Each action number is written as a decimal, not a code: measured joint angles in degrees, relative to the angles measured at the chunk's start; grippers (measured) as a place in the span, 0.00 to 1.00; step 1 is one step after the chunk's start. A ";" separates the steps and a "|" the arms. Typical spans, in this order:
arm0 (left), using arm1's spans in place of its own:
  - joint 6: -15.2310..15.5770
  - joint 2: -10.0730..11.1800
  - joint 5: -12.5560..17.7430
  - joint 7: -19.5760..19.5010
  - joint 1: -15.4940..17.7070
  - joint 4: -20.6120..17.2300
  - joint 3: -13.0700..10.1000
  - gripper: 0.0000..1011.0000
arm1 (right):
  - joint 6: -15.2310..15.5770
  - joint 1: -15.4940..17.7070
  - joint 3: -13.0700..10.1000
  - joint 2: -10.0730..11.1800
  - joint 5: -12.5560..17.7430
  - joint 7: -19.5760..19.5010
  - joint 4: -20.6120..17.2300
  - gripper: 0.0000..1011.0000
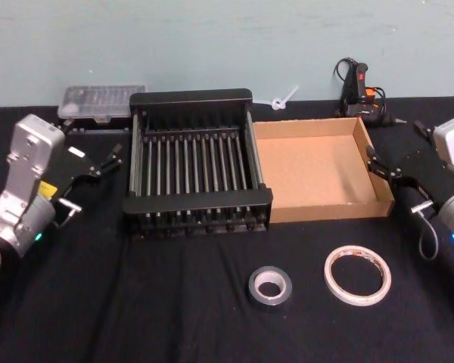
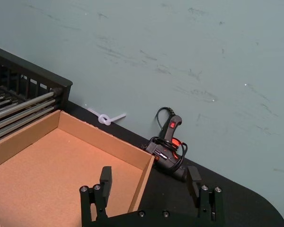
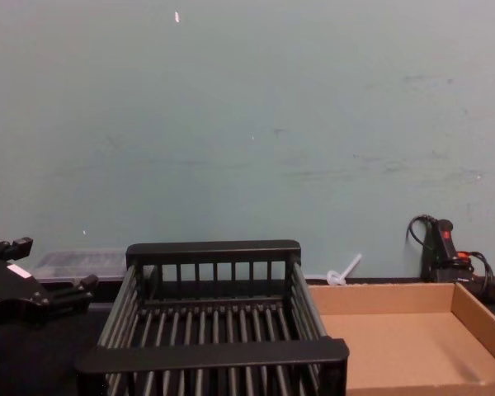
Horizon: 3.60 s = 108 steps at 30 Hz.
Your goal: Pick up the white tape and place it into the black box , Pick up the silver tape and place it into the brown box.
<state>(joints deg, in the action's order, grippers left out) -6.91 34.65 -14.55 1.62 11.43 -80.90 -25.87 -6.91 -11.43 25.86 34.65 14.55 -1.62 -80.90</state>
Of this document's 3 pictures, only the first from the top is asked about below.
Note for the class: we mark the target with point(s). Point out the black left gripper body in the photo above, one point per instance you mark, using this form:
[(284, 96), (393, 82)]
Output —
[(70, 164)]

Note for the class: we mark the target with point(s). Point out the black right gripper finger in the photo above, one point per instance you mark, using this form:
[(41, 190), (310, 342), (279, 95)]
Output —
[(380, 164), (423, 128)]

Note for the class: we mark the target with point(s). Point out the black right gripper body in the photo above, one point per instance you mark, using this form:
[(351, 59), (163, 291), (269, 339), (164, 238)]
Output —
[(412, 193)]

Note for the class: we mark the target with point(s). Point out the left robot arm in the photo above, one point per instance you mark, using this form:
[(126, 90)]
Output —
[(26, 151)]

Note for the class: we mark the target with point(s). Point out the clear plastic case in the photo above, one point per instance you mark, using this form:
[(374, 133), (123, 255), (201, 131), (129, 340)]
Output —
[(98, 100)]

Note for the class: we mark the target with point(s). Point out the shallow brown cardboard tray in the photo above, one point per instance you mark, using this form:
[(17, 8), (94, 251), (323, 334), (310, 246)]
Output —
[(314, 170)]

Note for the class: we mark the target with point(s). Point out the black rack with steel bars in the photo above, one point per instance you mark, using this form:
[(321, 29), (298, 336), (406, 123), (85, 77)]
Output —
[(196, 166)]

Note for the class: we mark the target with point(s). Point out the white tape roll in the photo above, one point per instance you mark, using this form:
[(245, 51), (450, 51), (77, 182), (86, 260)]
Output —
[(331, 276)]

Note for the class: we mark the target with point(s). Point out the black table cloth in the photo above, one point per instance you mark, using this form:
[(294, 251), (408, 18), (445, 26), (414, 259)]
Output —
[(174, 302)]

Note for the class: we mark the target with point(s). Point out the silver tape roll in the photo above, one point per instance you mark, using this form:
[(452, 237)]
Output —
[(254, 287)]

